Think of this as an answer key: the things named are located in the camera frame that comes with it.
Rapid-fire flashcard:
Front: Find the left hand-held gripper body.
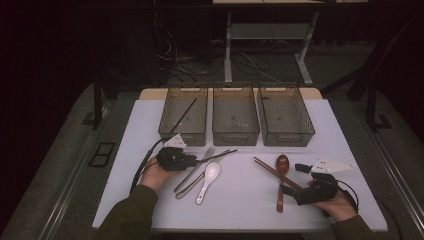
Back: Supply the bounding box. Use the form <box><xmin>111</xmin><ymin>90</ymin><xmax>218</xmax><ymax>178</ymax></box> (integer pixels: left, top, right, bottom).
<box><xmin>156</xmin><ymin>133</ymin><xmax>193</xmax><ymax>172</ymax></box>

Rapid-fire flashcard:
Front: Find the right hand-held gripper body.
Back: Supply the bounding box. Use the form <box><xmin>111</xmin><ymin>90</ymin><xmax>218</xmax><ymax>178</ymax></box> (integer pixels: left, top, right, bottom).
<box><xmin>294</xmin><ymin>159</ymin><xmax>355</xmax><ymax>206</ymax></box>

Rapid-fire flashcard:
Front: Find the white ceramic spoon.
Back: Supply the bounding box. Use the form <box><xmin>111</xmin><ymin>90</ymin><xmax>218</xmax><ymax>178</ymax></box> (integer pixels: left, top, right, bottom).
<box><xmin>195</xmin><ymin>161</ymin><xmax>222</xmax><ymax>206</ymax></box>

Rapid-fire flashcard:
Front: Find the brown wooden spoon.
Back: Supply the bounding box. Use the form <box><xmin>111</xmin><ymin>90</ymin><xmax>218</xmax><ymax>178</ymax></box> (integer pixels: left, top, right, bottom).
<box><xmin>275</xmin><ymin>154</ymin><xmax>291</xmax><ymax>214</ymax></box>

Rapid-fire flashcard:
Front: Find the smoky clear plastic bin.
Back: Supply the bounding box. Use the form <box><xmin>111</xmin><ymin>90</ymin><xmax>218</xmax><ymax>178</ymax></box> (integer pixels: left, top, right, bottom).
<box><xmin>257</xmin><ymin>82</ymin><xmax>316</xmax><ymax>148</ymax></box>
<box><xmin>211</xmin><ymin>82</ymin><xmax>261</xmax><ymax>147</ymax></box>
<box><xmin>158</xmin><ymin>83</ymin><xmax>209</xmax><ymax>147</ymax></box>

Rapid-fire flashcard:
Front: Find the brown wooden chopstick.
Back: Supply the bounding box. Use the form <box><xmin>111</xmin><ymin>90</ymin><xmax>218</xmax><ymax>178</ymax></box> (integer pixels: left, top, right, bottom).
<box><xmin>254</xmin><ymin>159</ymin><xmax>301</xmax><ymax>191</ymax></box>
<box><xmin>253</xmin><ymin>156</ymin><xmax>303</xmax><ymax>190</ymax></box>

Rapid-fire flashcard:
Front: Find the person's left hand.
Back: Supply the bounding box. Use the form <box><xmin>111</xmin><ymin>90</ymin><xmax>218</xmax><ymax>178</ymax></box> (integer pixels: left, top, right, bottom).
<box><xmin>139</xmin><ymin>159</ymin><xmax>181</xmax><ymax>192</ymax></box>

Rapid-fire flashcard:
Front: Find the person's right hand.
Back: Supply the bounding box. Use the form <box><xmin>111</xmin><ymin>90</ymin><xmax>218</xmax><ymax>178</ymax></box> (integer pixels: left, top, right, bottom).
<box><xmin>311</xmin><ymin>189</ymin><xmax>359</xmax><ymax>223</ymax></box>

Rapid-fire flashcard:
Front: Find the metal fork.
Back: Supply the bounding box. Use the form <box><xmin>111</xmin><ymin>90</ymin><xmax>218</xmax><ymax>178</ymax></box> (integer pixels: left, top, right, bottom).
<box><xmin>173</xmin><ymin>145</ymin><xmax>216</xmax><ymax>194</ymax></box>

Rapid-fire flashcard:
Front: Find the metal knife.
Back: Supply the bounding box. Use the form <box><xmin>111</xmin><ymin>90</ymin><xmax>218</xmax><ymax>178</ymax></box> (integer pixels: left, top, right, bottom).
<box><xmin>175</xmin><ymin>149</ymin><xmax>232</xmax><ymax>200</ymax></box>

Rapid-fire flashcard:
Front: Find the right hand-held gripper cable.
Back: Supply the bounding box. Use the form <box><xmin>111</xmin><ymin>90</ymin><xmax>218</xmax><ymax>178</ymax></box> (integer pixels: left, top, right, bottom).
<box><xmin>336</xmin><ymin>179</ymin><xmax>360</xmax><ymax>214</ymax></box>

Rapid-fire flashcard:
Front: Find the bundle of dark cables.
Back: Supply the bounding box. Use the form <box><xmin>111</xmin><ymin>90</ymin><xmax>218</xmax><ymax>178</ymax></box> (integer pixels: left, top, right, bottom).
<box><xmin>153</xmin><ymin>13</ymin><xmax>228</xmax><ymax>81</ymax></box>

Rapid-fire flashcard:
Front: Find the white floor cable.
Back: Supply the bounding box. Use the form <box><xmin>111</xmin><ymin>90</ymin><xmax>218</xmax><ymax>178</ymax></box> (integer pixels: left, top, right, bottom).
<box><xmin>239</xmin><ymin>51</ymin><xmax>281</xmax><ymax>83</ymax></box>

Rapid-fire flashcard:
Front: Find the grey metal desk frame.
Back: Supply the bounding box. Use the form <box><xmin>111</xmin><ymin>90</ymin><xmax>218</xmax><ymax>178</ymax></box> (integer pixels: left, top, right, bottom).
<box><xmin>212</xmin><ymin>0</ymin><xmax>369</xmax><ymax>86</ymax></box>

